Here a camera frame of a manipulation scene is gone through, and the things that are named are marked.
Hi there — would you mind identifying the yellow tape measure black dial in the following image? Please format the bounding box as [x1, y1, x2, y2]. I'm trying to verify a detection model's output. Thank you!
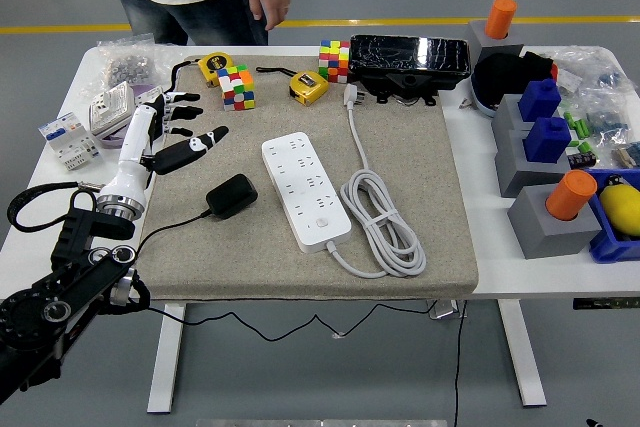
[163, 51, 236, 98]

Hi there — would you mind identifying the small dark box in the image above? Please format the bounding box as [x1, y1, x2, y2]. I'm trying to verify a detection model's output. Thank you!
[567, 150, 598, 170]

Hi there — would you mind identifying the blue plastic bin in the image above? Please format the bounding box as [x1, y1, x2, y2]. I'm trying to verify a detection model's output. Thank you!
[584, 167, 640, 264]

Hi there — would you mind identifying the blue block with knob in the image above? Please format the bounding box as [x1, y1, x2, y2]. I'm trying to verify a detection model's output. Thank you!
[522, 116, 572, 165]
[517, 78, 563, 123]

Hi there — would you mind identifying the white table leg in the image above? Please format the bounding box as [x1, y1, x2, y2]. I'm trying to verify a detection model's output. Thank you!
[497, 299, 548, 408]
[146, 304, 187, 414]

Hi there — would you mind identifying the black device cracked screen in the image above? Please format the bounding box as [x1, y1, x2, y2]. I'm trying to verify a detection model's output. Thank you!
[348, 33, 473, 107]

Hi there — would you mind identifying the thin black adapter cord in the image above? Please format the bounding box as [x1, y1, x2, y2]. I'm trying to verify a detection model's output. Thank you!
[133, 209, 435, 343]

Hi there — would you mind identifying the hanging black cable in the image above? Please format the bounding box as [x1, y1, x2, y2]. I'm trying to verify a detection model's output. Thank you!
[452, 299, 469, 427]

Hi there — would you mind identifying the metal bracket under table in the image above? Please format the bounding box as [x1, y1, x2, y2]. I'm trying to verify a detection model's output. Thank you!
[427, 299, 469, 321]

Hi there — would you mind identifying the white wall socket panel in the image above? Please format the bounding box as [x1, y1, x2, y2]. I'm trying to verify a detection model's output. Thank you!
[88, 80, 137, 138]

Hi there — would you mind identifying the black cloth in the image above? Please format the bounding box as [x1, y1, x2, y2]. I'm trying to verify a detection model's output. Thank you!
[472, 50, 559, 103]

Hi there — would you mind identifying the yellow toy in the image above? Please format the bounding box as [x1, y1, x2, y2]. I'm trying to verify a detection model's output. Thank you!
[598, 174, 640, 239]

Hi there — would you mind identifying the grey block with hole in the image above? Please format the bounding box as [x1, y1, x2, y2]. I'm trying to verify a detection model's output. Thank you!
[463, 20, 525, 64]
[506, 185, 603, 260]
[490, 93, 539, 138]
[493, 129, 576, 198]

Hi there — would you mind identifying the clear bag of blue parts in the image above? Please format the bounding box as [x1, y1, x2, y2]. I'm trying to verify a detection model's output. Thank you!
[579, 89, 632, 148]

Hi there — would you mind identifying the white power strip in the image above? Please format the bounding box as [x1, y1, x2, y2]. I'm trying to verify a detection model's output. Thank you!
[260, 131, 353, 254]

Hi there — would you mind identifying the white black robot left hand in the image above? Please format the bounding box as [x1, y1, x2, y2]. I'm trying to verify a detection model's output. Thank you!
[97, 90, 230, 204]

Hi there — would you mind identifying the black table control panel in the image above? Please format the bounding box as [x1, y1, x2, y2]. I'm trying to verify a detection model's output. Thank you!
[572, 298, 640, 310]

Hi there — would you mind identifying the white wall switch panel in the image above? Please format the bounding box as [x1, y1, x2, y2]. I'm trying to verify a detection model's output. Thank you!
[133, 85, 162, 104]

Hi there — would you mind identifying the grey-brown mat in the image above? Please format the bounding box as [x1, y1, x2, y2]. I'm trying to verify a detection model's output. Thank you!
[130, 54, 480, 302]

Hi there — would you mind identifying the black plug adapter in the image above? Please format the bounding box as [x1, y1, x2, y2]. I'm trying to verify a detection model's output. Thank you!
[205, 173, 259, 221]

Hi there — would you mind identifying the yellow tape measure black clip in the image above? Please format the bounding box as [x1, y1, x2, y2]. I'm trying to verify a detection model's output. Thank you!
[255, 65, 330, 107]

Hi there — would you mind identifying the white power strip cord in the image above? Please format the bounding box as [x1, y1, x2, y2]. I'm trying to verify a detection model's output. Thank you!
[324, 84, 428, 279]

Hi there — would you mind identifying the clear plastic parts bag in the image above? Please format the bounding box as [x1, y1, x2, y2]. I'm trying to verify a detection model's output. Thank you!
[547, 45, 626, 98]

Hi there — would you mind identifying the white circuit breaker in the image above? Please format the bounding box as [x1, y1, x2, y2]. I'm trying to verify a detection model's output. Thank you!
[37, 113, 105, 173]

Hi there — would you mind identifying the clear bag of brown parts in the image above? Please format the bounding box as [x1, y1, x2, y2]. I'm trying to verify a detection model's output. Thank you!
[610, 140, 640, 169]

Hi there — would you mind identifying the orange cylinder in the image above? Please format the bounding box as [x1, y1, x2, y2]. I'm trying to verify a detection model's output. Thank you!
[545, 169, 599, 222]
[484, 0, 518, 41]

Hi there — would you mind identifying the plastic bag of metal nuts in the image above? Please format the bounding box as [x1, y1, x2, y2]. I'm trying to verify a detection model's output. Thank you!
[79, 34, 184, 98]

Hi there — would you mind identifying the colourful puzzle cube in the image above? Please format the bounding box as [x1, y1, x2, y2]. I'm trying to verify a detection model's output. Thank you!
[318, 39, 352, 84]
[216, 64, 257, 112]

